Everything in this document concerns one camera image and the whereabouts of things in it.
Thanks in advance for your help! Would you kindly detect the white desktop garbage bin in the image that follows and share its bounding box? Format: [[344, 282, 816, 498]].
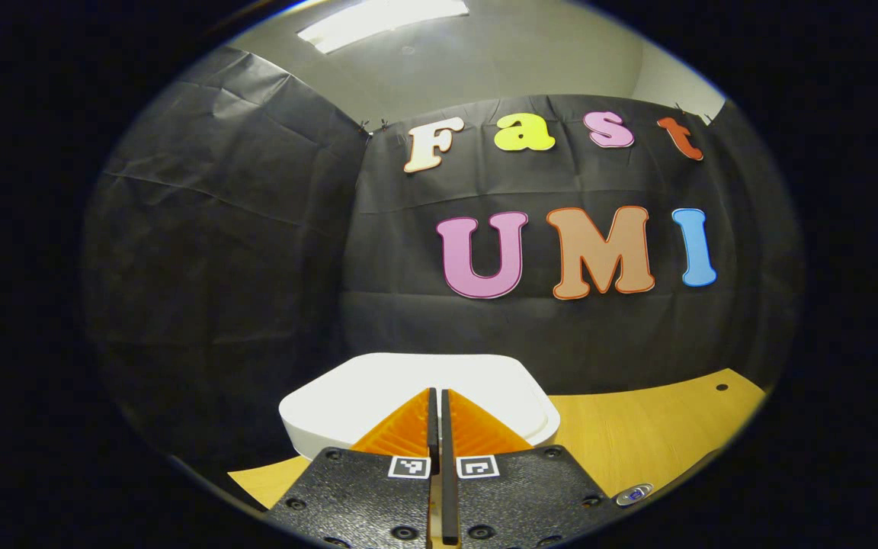
[[279, 352, 562, 462]]

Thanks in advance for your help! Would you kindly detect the wooden desktop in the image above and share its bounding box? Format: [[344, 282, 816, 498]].
[[227, 368, 767, 527]]

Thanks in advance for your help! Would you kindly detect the black backdrop cloth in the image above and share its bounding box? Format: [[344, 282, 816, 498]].
[[81, 46, 804, 458]]

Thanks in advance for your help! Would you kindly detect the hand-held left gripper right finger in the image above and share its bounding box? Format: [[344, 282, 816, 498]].
[[439, 389, 623, 549]]

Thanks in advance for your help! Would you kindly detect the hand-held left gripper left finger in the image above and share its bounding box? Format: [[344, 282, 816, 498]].
[[264, 387, 440, 549]]

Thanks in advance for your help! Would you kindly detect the ceiling light panel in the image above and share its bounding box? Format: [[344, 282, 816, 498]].
[[296, 0, 470, 54]]

